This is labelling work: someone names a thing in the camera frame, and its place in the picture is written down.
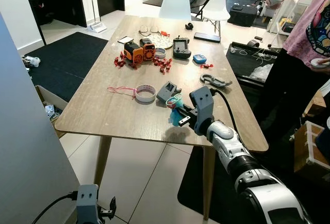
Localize white handheld controller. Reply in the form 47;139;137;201
265;0;283;12
310;57;328;70

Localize person's left hand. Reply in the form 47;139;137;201
312;56;330;75

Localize person's right hand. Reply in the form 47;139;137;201
268;0;286;9

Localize grey plastic part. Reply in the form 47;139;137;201
156;81;182;104

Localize white tape roll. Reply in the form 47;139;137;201
135;84;157;104

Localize grey claw tool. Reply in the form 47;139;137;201
200;74;233;89

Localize red plastic pieces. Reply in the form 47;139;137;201
113;52;136;70
152;57;174;74

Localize small blue device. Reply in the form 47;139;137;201
193;54;207;65

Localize wooden dining table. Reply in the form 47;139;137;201
54;15;269;222

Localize small grey tape roll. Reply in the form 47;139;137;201
154;47;167;60

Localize black handheld controller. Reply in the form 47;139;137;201
172;36;192;60

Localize orange and black device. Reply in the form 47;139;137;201
123;41;144;65
139;38;157;61

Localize patterned round plate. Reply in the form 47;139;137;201
139;30;174;50

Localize black phone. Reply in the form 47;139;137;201
193;31;222;43

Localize open black case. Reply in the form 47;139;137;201
226;41;283;89

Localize black floor mat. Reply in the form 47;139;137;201
177;146;330;224

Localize eyeglasses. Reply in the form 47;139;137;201
138;25;161;37

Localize white phone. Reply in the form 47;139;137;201
117;36;135;45

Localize white door panel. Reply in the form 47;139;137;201
0;11;81;224

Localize person in pink shirt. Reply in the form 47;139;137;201
252;0;330;148

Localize white plastic chair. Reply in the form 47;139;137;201
202;0;232;35
158;0;193;21

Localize black folding chair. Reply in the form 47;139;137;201
190;0;212;19

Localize black box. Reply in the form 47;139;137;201
226;4;259;28

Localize wooden crate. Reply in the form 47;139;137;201
293;120;330;184

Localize cardboard box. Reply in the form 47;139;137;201
35;85;69;133

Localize black rug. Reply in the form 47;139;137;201
25;31;109;88

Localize white litter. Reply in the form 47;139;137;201
23;55;41;69

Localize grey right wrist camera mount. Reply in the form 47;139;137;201
189;86;215;135

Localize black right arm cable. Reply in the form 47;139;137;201
210;87;239;133

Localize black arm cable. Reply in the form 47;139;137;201
210;87;239;133
31;193;78;224

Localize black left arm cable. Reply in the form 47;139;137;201
31;193;78;224

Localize pink string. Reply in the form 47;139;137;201
107;86;138;99

